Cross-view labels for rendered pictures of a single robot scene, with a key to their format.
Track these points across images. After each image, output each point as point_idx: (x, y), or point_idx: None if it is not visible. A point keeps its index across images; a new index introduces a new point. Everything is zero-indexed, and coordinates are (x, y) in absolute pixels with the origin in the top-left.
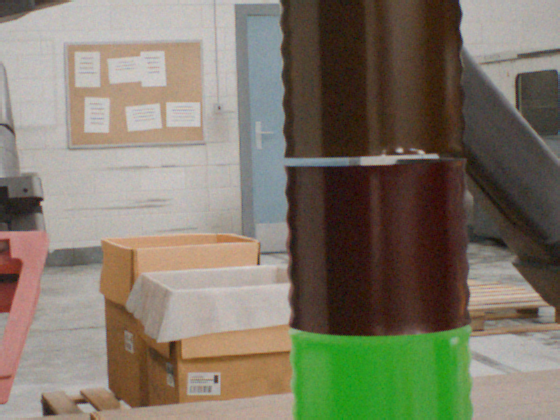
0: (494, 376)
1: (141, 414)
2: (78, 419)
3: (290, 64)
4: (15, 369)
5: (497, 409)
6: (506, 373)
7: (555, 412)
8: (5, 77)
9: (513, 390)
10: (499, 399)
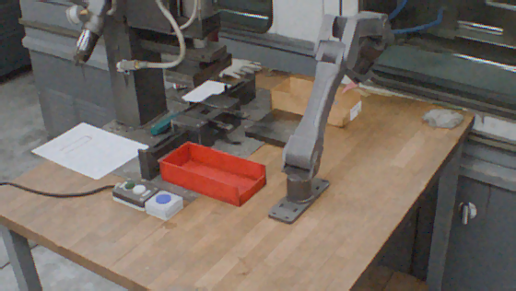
0: (384, 234)
1: (426, 167)
2: (433, 158)
3: None
4: (344, 89)
5: (349, 206)
6: (384, 238)
7: (333, 210)
8: (367, 44)
9: (363, 223)
10: (357, 214)
